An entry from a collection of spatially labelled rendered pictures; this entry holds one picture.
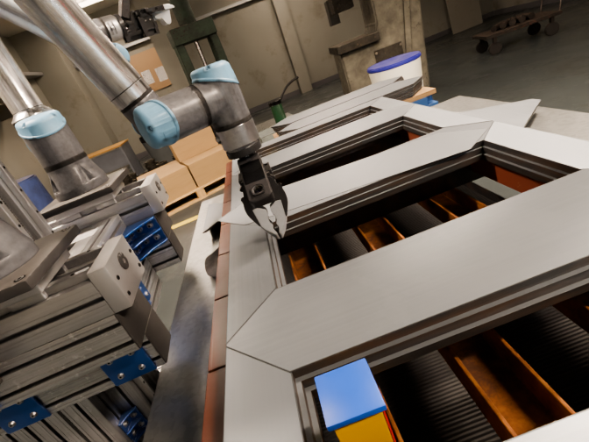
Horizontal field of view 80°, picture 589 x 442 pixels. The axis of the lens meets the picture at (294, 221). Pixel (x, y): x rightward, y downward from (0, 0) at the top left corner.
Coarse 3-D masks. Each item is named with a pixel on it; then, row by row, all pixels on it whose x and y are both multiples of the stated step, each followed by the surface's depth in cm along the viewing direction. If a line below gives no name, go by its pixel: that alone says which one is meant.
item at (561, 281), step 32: (320, 128) 155; (384, 128) 124; (416, 128) 116; (448, 128) 99; (480, 128) 91; (288, 160) 125; (320, 160) 125; (448, 160) 84; (512, 160) 76; (544, 160) 68; (352, 192) 84; (384, 192) 84; (256, 224) 87; (288, 224) 84; (512, 288) 44; (544, 288) 44; (576, 288) 44; (448, 320) 44; (480, 320) 45; (512, 320) 45; (352, 352) 44; (384, 352) 44; (416, 352) 44
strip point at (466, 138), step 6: (438, 132) 98; (444, 132) 96; (450, 132) 95; (456, 132) 94; (462, 132) 92; (468, 132) 91; (474, 132) 89; (480, 132) 88; (450, 138) 92; (456, 138) 90; (462, 138) 89; (468, 138) 88; (474, 138) 87; (462, 144) 86; (468, 144) 85; (474, 144) 84
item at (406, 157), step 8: (408, 144) 98; (384, 152) 99; (392, 152) 97; (400, 152) 95; (408, 152) 93; (416, 152) 91; (392, 160) 92; (400, 160) 90; (408, 160) 88; (416, 160) 87; (424, 160) 85; (432, 160) 83; (400, 168) 86; (408, 168) 84
